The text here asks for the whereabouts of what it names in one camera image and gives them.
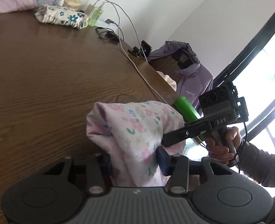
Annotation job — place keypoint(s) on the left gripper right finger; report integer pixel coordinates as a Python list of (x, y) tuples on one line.
[(216, 193)]

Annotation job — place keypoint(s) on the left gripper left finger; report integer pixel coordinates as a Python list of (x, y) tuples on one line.
[(58, 192)]

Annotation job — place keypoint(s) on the pink floral ruffled garment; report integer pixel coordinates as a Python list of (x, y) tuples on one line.
[(130, 133)]

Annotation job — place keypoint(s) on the person's right hand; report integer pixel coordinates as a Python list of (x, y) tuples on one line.
[(221, 153)]

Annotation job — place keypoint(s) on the green object at edge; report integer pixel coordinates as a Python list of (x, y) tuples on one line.
[(186, 110)]

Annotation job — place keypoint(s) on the purple jacket on chair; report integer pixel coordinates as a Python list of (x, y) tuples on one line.
[(177, 60)]

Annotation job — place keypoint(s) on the cream cloth on chair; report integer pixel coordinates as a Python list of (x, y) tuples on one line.
[(169, 80)]

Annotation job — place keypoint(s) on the phone on black stand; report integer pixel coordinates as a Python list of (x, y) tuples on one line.
[(143, 52)]

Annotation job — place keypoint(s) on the white power strip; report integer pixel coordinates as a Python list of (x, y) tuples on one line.
[(109, 26)]

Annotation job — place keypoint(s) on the green spray bottle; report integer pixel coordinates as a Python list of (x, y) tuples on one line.
[(93, 18)]

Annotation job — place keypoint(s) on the stack of snack packets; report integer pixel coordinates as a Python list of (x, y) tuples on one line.
[(73, 4)]

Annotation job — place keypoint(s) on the teal flower folded cloth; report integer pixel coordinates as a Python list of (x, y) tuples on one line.
[(64, 16)]

